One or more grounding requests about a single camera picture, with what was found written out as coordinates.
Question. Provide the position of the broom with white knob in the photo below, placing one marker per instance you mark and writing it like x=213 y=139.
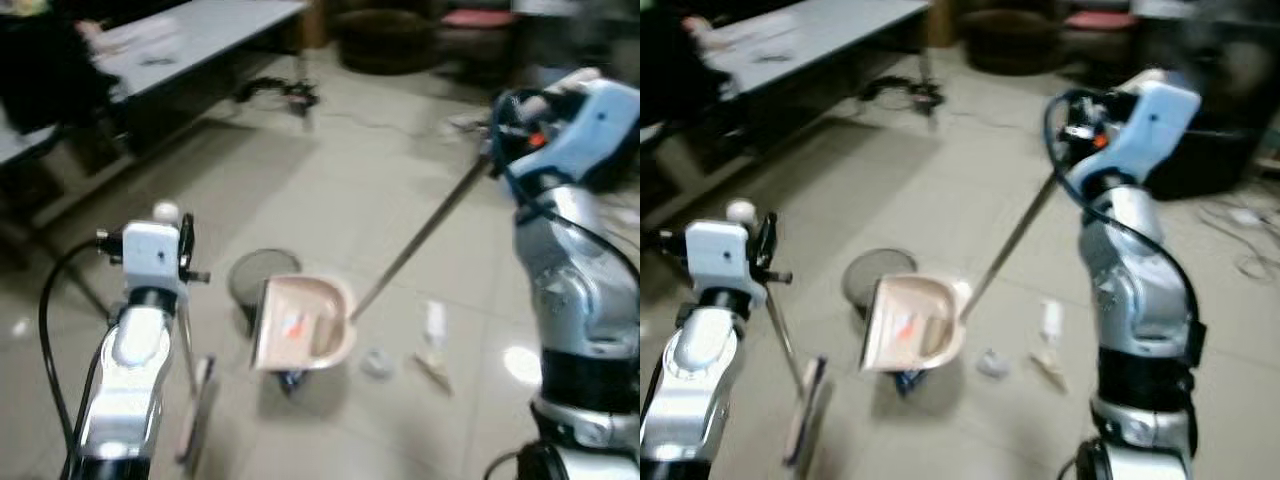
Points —
x=200 y=420
x=808 y=420

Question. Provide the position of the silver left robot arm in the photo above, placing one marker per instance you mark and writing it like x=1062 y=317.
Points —
x=135 y=370
x=690 y=370

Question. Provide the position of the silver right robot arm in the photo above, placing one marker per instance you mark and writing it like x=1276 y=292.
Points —
x=575 y=290
x=1135 y=300

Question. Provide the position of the round black floor object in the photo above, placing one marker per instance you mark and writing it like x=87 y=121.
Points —
x=255 y=270
x=870 y=272

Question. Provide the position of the black cabinet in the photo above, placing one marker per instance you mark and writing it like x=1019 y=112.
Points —
x=1215 y=130
x=580 y=40

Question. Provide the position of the red cushioned stool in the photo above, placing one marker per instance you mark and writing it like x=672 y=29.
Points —
x=1100 y=20
x=478 y=20

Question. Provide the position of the brown round ottoman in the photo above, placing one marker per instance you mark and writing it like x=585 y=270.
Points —
x=385 y=40
x=1010 y=40

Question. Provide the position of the small blue object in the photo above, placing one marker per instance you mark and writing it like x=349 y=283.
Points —
x=908 y=380
x=290 y=380

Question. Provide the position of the small white bottle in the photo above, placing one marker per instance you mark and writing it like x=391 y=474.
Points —
x=1050 y=320
x=435 y=320

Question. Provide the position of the long grey table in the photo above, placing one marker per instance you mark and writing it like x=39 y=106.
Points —
x=820 y=38
x=200 y=40

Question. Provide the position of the crumpled white paper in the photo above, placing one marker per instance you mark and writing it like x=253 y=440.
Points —
x=992 y=363
x=378 y=363

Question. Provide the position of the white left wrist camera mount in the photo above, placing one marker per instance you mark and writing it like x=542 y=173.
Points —
x=718 y=255
x=150 y=255

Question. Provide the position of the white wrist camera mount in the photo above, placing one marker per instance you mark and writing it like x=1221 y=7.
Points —
x=718 y=255
x=150 y=255
x=590 y=125
x=1150 y=125

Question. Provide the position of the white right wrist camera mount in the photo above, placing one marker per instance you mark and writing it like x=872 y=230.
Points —
x=590 y=125
x=1150 y=125

